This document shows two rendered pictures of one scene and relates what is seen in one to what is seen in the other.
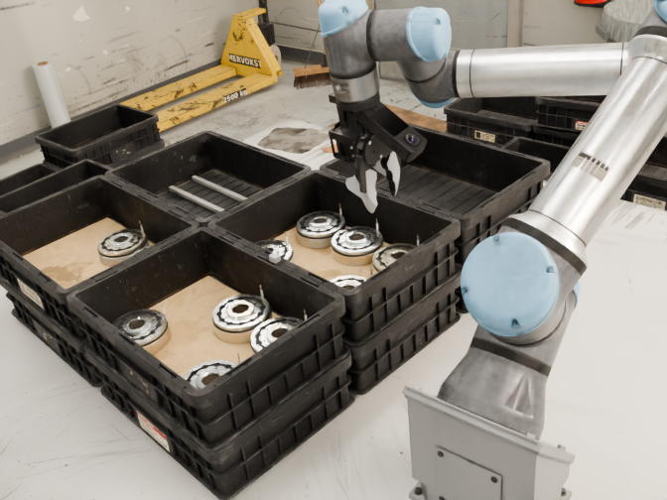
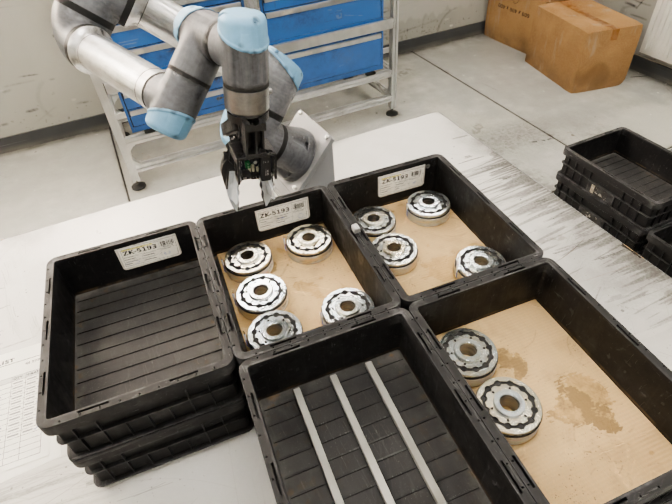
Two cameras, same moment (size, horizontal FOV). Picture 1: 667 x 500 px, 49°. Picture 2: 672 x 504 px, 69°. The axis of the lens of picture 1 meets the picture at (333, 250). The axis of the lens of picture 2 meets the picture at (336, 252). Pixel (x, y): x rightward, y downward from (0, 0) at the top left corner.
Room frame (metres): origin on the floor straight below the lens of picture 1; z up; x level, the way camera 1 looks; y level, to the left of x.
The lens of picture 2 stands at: (1.82, 0.36, 1.59)
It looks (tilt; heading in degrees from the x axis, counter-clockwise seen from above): 43 degrees down; 203
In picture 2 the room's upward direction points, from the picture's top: 4 degrees counter-clockwise
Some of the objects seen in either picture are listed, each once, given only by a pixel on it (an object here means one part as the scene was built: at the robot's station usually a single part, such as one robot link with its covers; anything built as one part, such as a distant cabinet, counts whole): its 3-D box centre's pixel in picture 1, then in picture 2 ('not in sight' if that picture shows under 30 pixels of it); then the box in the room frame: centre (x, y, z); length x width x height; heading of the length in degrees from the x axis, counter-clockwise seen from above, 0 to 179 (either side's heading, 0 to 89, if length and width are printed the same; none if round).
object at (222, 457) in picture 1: (218, 374); not in sight; (1.01, 0.23, 0.76); 0.40 x 0.30 x 0.12; 41
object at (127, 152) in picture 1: (111, 177); not in sight; (2.80, 0.87, 0.37); 0.40 x 0.30 x 0.45; 135
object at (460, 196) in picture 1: (432, 190); (141, 326); (1.41, -0.23, 0.87); 0.40 x 0.30 x 0.11; 41
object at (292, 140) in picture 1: (292, 137); not in sight; (2.18, 0.09, 0.71); 0.22 x 0.19 x 0.01; 45
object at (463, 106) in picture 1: (502, 143); not in sight; (2.80, -0.75, 0.31); 0.40 x 0.30 x 0.34; 45
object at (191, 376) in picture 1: (211, 382); (428, 203); (0.88, 0.21, 0.86); 0.10 x 0.10 x 0.01
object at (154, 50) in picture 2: not in sight; (185, 66); (-0.26, -1.26, 0.60); 0.72 x 0.03 x 0.56; 135
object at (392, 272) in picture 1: (330, 228); (289, 261); (1.21, 0.00, 0.92); 0.40 x 0.30 x 0.02; 41
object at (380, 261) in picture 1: (399, 258); (247, 257); (1.17, -0.12, 0.86); 0.10 x 0.10 x 0.01
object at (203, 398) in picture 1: (201, 303); (424, 219); (1.01, 0.23, 0.92); 0.40 x 0.30 x 0.02; 41
